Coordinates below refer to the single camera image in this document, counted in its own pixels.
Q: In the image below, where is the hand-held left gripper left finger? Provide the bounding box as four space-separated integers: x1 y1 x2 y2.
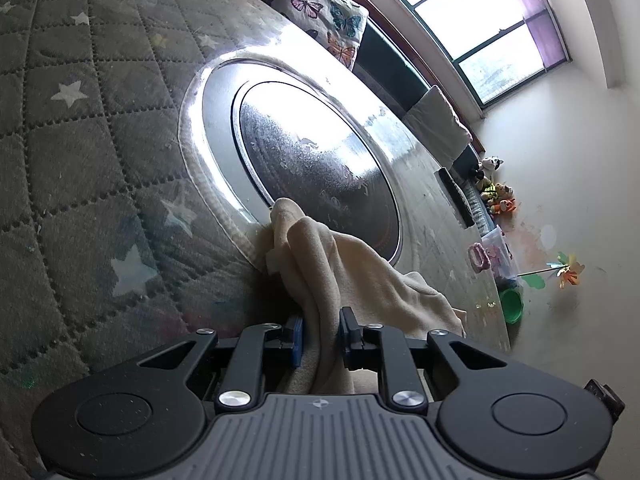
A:
136 315 306 414

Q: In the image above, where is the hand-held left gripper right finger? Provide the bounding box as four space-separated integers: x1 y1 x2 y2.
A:
338 307 501 411

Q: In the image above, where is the cream garment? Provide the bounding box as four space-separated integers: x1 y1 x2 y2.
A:
264 197 469 397

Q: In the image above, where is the green plastic bowl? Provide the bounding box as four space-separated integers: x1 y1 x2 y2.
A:
499 287 526 325

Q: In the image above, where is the clear plastic storage box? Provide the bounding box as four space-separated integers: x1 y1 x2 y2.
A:
479 227 524 287

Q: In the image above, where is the black remote control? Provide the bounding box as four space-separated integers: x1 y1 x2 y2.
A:
436 167 476 229

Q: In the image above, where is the round dark table inset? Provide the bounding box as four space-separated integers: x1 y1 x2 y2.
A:
179 50 404 267

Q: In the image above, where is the blue patterned seat cushion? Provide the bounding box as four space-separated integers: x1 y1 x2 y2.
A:
469 194 502 234

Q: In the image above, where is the yellow plush toy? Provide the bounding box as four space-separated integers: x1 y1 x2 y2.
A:
477 182 514 204

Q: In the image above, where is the colourful pinwheel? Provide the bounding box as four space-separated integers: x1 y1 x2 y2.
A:
519 252 586 291

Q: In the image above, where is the beige cushion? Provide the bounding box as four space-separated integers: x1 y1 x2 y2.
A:
402 84 474 169

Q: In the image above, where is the dark green sofa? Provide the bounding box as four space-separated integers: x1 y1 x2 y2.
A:
330 0 501 233

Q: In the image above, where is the butterfly print pillow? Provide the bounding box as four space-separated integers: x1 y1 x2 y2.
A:
254 0 370 73

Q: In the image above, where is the window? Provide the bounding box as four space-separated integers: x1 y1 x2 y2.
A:
334 0 572 109

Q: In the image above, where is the pink ring toy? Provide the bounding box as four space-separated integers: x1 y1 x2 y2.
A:
467 242 492 274

